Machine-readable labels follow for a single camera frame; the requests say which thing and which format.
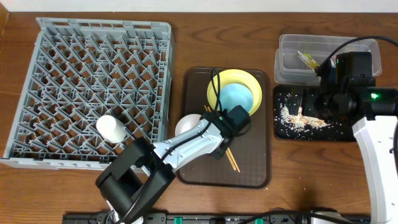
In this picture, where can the white pink bowl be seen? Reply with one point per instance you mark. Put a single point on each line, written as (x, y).
(186, 123)

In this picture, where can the grey plastic dish rack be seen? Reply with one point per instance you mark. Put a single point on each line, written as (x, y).
(80, 70)

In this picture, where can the brown serving tray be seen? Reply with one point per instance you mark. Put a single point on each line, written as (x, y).
(252, 152)

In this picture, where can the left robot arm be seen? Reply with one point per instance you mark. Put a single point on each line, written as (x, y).
(137, 178)

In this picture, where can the wooden chopstick right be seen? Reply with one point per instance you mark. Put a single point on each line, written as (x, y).
(234, 160)

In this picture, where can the white cup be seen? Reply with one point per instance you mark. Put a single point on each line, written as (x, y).
(111, 129)

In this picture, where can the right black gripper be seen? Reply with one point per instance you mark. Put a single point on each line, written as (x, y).
(306, 101)

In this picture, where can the yellow plate bowl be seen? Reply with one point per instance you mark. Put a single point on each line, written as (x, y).
(220, 79)

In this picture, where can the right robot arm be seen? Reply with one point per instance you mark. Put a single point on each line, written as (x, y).
(374, 127)

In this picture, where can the wooden chopstick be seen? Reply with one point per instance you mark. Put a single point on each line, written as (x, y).
(234, 160)
(230, 160)

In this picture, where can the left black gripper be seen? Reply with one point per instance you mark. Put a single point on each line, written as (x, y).
(222, 144)

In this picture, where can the clear plastic bin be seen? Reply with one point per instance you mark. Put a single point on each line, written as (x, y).
(291, 70)

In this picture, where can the green snack wrapper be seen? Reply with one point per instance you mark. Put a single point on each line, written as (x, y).
(307, 60)

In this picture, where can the nut shell scraps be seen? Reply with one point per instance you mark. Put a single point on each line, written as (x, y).
(302, 121)

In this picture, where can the pile of rice grains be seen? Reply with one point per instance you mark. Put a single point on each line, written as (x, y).
(285, 124)

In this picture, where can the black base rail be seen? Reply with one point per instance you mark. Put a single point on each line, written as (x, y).
(276, 216)

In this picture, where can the light blue bowl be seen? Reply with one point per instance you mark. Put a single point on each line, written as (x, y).
(234, 95)

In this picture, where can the black food waste tray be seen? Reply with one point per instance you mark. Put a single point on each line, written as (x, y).
(334, 132)

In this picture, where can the wooden chopstick left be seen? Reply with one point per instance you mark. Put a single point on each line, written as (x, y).
(230, 160)

